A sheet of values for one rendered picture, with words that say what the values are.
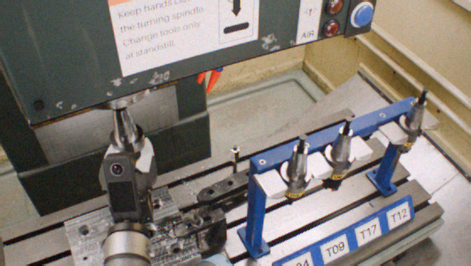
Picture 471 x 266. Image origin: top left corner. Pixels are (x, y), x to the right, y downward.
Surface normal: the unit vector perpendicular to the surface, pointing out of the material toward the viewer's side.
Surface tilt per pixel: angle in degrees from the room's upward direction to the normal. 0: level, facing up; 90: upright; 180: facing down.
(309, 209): 0
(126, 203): 60
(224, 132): 0
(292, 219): 0
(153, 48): 90
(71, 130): 90
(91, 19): 90
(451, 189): 24
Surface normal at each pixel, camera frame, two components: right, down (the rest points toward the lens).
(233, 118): 0.00, -0.70
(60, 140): 0.43, 0.65
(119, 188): 0.07, 0.27
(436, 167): -0.37, -0.51
